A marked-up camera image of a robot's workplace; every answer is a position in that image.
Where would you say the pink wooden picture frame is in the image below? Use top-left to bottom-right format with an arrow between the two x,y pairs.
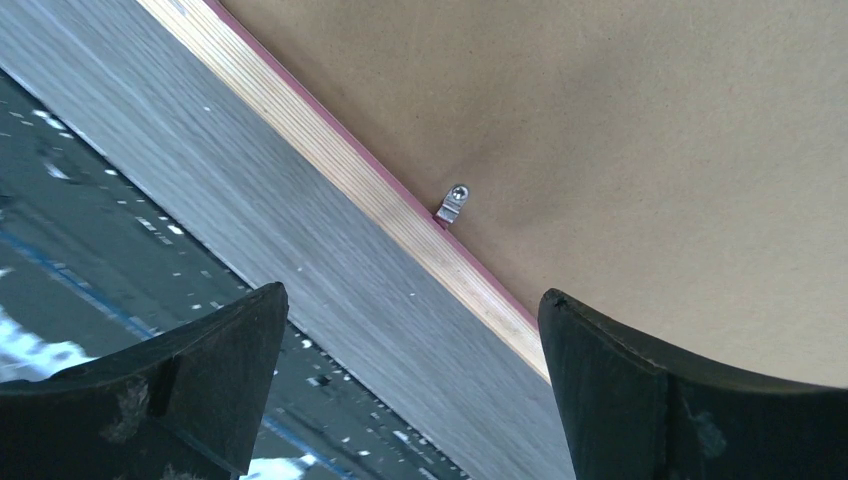
141,0 -> 549,379

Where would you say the metal frame turn clip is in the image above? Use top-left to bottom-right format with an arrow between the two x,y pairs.
433,184 -> 470,227

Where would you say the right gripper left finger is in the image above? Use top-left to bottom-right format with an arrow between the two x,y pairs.
1,282 -> 289,479

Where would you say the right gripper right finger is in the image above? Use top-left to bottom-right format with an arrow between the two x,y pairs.
538,289 -> 847,479

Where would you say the brown frame backing board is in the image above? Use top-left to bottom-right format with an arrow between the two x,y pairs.
226,1 -> 847,387

